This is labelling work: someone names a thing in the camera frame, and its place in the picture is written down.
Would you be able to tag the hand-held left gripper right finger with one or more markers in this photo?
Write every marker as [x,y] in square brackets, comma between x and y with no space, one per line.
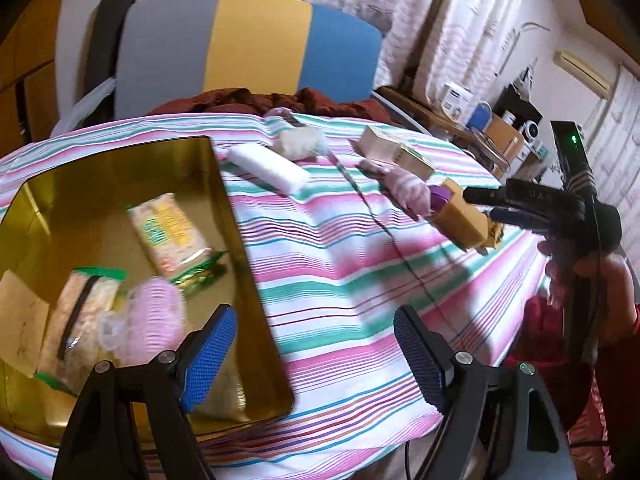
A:
[420,355]

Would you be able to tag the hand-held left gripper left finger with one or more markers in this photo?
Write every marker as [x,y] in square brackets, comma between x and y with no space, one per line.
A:
[210,355]

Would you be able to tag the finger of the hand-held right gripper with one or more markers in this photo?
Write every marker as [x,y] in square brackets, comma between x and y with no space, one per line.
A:
[530,196]
[520,221]

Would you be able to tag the yellow sponge piece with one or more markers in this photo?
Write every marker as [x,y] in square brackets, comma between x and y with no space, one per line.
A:
[460,225]

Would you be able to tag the purple wrapper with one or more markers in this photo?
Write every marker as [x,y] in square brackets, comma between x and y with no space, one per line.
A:
[439,199]

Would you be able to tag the white sponge block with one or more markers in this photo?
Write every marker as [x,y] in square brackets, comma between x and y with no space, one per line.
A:
[270,167]

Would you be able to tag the gold metal tin box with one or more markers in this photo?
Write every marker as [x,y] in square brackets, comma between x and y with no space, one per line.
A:
[100,185]

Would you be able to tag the person's right forearm red sleeve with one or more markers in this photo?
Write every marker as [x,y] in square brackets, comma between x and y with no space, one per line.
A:
[620,390]

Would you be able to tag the person's right hand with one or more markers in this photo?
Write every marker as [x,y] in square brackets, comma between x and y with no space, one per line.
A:
[617,295]

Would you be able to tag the brown cardboard box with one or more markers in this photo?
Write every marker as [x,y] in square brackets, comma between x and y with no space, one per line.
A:
[502,135]

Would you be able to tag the pink bubble wrap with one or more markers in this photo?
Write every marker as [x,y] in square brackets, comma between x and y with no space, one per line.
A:
[155,310]

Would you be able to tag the black box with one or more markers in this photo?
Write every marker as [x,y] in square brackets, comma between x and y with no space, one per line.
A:
[517,102]

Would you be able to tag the blue round container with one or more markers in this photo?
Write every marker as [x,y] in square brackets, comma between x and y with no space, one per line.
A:
[481,116]

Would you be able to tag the striped tablecloth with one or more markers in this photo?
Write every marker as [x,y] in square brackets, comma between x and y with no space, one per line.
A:
[325,285]

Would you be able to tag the white blue carton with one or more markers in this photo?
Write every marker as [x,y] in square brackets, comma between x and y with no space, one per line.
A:
[457,100]

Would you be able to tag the cracker packet yellow green label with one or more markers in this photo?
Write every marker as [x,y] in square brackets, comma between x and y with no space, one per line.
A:
[165,230]

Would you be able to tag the clear wrapped snack packet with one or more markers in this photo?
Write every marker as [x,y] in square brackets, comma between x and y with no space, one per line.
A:
[80,310]

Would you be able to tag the white curved rod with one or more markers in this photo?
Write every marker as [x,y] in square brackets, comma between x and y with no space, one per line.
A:
[520,30]

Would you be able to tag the wooden side desk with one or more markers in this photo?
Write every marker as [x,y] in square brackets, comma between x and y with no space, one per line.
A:
[415,107]

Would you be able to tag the small beige carton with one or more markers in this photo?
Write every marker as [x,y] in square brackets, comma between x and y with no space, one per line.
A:
[385,147]

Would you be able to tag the cream rolled sock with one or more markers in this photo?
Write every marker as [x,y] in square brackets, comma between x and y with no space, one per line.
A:
[300,142]

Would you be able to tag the dark red cloth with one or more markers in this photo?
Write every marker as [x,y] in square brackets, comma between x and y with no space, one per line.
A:
[225,102]

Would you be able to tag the grey yellow blue chair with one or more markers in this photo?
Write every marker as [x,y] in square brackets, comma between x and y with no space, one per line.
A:
[260,40]

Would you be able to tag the wooden wardrobe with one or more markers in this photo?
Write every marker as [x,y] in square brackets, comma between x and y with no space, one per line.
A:
[25,60]

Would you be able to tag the white round camera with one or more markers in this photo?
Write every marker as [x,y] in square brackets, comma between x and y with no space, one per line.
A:
[531,131]

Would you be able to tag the wall air conditioner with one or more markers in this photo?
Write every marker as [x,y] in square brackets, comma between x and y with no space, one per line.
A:
[582,72]

